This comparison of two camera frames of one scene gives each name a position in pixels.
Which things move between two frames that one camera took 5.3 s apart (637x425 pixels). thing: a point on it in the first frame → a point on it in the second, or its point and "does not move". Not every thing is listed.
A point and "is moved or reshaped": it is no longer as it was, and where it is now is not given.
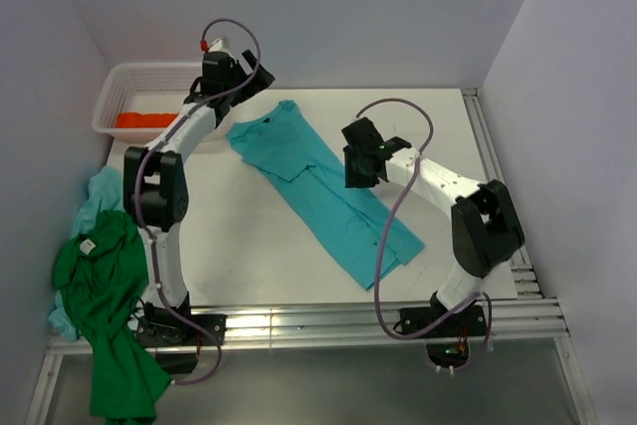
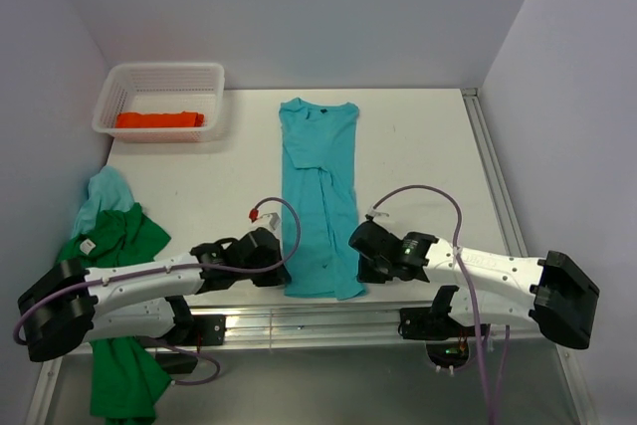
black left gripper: x=261 y=81 → x=277 y=277
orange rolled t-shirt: x=135 y=119 does not move
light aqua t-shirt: x=106 y=195 does not move
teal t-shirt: x=278 y=142 is moved or reshaped
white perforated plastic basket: x=142 y=88 does not move
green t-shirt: x=103 y=271 does not move
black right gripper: x=351 y=179 → x=366 y=275
